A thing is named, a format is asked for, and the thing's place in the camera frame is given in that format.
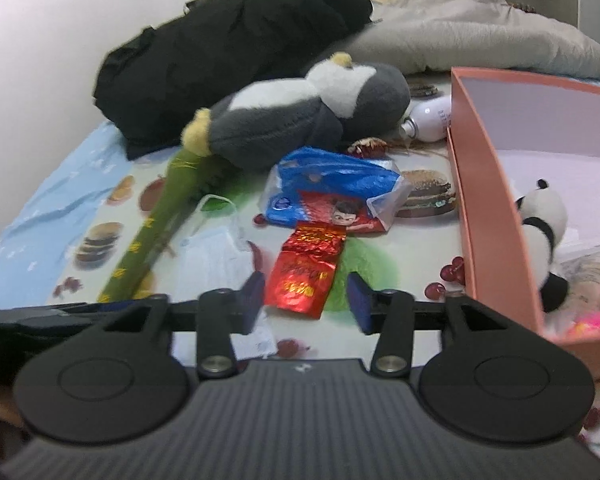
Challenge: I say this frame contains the grey quilt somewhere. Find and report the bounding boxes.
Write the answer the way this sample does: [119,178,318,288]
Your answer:
[347,0,600,82]

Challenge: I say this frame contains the red foil snack packet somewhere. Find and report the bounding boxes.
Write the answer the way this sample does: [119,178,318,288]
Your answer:
[263,220,349,320]

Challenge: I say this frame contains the red cartoon packet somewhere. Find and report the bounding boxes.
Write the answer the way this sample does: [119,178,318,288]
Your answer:
[299,191,387,234]

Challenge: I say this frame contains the blue face mask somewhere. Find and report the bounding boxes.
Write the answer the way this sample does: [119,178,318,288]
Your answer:
[172,194,254,306]

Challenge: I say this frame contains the white printed plastic packet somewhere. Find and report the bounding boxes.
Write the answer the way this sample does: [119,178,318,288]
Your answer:
[555,242,600,311]

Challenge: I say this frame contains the panda plush toy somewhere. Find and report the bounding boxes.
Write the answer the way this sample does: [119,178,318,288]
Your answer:
[512,178,571,314]

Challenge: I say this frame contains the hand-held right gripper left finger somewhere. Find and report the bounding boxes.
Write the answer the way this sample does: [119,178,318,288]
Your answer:
[102,270,267,379]

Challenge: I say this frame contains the blue plastic bag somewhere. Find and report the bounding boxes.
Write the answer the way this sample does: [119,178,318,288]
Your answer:
[259,146,414,234]

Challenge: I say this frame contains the light blue bed sheet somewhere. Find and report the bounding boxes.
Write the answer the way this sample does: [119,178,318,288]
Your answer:
[0,120,127,307]

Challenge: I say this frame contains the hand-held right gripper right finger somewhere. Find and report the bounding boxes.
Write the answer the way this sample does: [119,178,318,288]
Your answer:
[346,271,511,379]

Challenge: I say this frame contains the white bottle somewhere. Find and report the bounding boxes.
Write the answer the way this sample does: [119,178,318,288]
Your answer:
[399,95,454,144]

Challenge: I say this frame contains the pink cardboard box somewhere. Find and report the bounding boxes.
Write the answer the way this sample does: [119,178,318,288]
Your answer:
[450,66,600,379]

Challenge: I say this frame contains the black jacket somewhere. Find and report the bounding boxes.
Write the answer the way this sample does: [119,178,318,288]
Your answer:
[92,0,374,161]

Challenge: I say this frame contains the colourful bird toy pink feathers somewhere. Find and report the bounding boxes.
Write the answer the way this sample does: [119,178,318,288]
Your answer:
[560,304,600,342]

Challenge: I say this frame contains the grey white penguin plush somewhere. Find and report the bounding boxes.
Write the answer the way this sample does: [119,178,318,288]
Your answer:
[181,52,412,159]

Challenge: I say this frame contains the green plush stick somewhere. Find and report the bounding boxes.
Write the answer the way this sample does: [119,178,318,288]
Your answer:
[97,147,226,304]

